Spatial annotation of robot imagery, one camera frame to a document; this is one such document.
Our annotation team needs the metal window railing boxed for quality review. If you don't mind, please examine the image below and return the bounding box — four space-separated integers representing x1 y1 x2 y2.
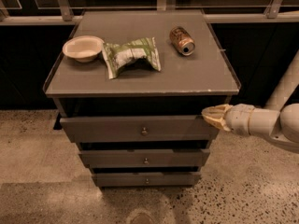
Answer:
0 0 299 25

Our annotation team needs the brown soda can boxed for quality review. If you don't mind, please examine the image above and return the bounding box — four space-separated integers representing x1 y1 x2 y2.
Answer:
169 26 195 56

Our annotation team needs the white paper bowl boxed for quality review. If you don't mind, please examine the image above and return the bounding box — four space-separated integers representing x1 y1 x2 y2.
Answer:
63 35 104 63

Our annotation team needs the grey drawer cabinet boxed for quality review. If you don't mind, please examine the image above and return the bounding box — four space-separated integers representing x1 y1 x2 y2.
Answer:
44 10 240 177

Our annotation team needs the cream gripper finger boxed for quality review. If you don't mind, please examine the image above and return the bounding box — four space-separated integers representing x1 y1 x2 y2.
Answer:
202 105 224 129

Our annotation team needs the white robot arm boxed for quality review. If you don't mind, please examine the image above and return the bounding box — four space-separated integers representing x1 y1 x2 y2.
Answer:
202 51 299 153

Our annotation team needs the grey top drawer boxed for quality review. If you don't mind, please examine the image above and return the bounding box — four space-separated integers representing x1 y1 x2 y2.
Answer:
61 116 219 143

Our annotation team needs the green white chip bag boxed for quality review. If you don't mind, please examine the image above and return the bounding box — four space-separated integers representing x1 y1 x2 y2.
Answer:
102 37 162 79

